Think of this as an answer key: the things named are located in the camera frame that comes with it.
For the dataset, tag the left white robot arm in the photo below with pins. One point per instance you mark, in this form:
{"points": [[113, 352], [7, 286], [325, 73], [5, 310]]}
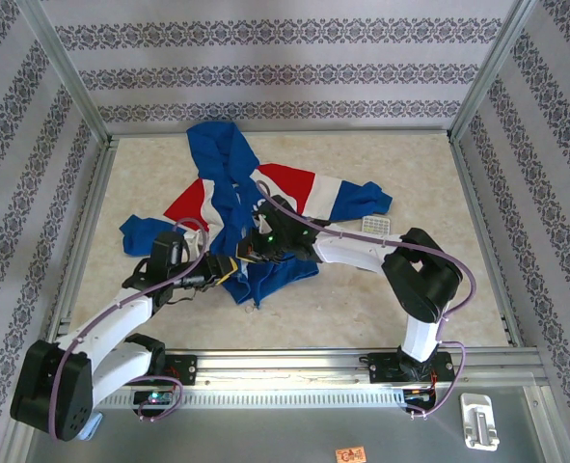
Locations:
{"points": [[116, 325]]}

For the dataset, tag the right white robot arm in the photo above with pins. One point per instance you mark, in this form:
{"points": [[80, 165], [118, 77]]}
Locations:
{"points": [[347, 251]]}

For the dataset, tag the small circuit board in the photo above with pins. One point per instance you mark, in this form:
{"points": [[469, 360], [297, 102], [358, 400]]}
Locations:
{"points": [[417, 394], [154, 398]]}

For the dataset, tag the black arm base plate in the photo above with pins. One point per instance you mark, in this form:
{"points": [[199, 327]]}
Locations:
{"points": [[383, 367], [181, 369]]}

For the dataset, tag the blue red white zip jacket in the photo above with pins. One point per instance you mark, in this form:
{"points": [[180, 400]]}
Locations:
{"points": [[236, 154]]}

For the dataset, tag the light blue plastic object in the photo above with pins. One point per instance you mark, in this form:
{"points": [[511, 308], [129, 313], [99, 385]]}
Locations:
{"points": [[95, 429]]}

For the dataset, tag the aluminium side rail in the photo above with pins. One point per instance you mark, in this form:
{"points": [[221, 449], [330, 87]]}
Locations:
{"points": [[84, 231], [487, 241]]}

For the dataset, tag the white scientific calculator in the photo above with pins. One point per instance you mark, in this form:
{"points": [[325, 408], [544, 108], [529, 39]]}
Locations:
{"points": [[375, 225]]}

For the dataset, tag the orange printed card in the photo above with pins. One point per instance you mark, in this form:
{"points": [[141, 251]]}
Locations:
{"points": [[350, 455]]}

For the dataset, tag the aluminium cross rail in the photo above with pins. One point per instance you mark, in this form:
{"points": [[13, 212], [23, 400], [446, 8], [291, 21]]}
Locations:
{"points": [[337, 131]]}

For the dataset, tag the white plastic holder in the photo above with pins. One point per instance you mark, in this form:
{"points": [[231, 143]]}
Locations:
{"points": [[480, 422]]}

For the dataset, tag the grey metal plate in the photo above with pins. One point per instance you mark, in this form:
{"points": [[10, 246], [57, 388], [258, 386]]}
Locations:
{"points": [[265, 434]]}

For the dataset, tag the aluminium frame post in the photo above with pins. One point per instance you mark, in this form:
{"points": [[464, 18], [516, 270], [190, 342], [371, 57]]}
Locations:
{"points": [[494, 67], [62, 67]]}

